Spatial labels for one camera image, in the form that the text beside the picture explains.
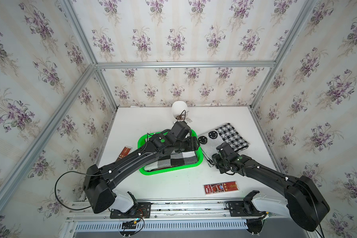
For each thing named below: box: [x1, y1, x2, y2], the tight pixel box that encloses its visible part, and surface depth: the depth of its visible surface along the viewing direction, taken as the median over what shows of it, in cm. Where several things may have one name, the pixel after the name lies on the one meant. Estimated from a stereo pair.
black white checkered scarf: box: [144, 151, 199, 172], surface depth 84 cm
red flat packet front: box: [202, 180, 240, 195], surface depth 81 cm
